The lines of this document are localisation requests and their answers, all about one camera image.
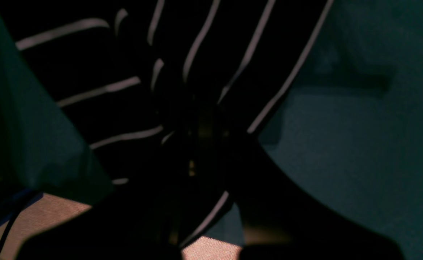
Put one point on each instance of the navy white striped t-shirt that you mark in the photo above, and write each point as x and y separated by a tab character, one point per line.
131	74

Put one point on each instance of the teal table cloth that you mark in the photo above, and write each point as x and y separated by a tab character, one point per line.
348	131

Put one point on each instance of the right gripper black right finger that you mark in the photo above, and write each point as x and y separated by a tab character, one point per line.
299	227

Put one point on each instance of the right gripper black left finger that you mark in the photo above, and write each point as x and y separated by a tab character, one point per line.
134	223

